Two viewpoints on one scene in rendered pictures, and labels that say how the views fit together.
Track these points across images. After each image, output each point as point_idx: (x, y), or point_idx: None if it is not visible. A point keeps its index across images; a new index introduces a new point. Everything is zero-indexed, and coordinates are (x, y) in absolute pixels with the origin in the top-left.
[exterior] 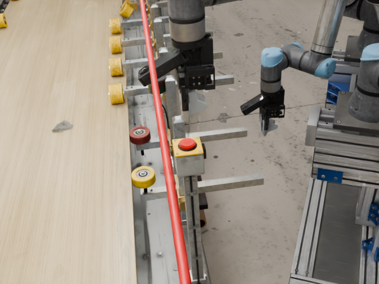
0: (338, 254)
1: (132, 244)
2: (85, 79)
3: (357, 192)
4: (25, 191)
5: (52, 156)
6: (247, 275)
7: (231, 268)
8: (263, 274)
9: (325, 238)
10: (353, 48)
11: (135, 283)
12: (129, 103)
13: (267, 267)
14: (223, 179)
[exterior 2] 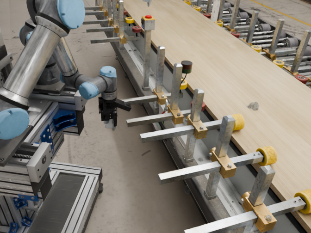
0: (63, 194)
1: (170, 61)
2: (288, 154)
3: None
4: (233, 75)
5: (239, 89)
6: (125, 214)
7: (136, 218)
8: (114, 216)
9: (68, 206)
10: (14, 138)
11: None
12: None
13: (110, 221)
14: (139, 99)
